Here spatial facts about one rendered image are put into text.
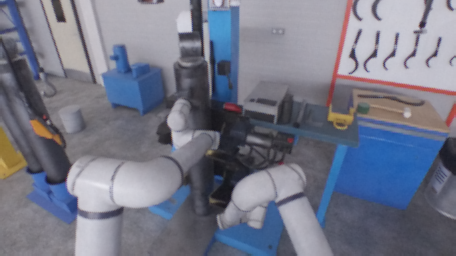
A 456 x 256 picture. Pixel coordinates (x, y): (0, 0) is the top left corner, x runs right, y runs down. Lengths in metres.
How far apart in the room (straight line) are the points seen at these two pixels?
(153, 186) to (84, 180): 0.18
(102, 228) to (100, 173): 0.14
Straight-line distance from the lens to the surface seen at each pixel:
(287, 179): 0.92
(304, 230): 0.91
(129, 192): 0.62
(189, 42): 1.35
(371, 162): 2.48
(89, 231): 0.72
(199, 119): 1.50
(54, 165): 2.50
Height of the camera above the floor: 1.90
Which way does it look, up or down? 30 degrees down
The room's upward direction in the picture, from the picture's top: 1 degrees counter-clockwise
